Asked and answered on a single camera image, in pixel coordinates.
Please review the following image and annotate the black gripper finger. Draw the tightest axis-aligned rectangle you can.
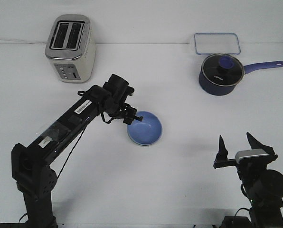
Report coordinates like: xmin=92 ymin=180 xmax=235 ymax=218
xmin=246 ymin=132 xmax=274 ymax=157
xmin=216 ymin=135 xmax=228 ymax=161
xmin=123 ymin=108 xmax=143 ymax=125

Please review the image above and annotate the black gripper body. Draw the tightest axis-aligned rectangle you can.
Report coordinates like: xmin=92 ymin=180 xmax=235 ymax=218
xmin=213 ymin=154 xmax=278 ymax=188
xmin=102 ymin=74 xmax=134 ymax=120

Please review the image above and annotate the blue bowl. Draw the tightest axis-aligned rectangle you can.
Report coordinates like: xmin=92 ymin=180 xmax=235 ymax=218
xmin=127 ymin=111 xmax=162 ymax=143

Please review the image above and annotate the green bowl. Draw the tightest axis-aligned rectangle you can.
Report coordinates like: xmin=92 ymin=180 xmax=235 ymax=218
xmin=131 ymin=139 xmax=159 ymax=147

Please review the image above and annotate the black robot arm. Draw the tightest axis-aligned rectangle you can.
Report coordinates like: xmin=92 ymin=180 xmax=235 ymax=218
xmin=213 ymin=133 xmax=283 ymax=228
xmin=11 ymin=74 xmax=142 ymax=228

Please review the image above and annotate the silver two-slot toaster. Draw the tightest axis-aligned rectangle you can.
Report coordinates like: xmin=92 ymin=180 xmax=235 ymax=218
xmin=45 ymin=14 xmax=96 ymax=83

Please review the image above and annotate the glass pot lid blue knob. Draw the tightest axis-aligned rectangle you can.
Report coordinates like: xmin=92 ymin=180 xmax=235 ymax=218
xmin=201 ymin=54 xmax=244 ymax=86

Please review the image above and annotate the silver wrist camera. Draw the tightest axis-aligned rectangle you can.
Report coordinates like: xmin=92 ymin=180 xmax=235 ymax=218
xmin=235 ymin=149 xmax=269 ymax=164

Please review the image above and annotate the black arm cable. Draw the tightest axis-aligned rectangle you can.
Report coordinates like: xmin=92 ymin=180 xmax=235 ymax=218
xmin=234 ymin=185 xmax=283 ymax=228
xmin=18 ymin=90 xmax=113 ymax=225

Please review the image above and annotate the blue saucepan with handle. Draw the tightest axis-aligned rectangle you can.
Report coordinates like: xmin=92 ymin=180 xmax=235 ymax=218
xmin=199 ymin=61 xmax=283 ymax=96

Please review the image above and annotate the white toaster power cord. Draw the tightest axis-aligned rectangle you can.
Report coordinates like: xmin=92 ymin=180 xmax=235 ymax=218
xmin=0 ymin=36 xmax=48 ymax=45

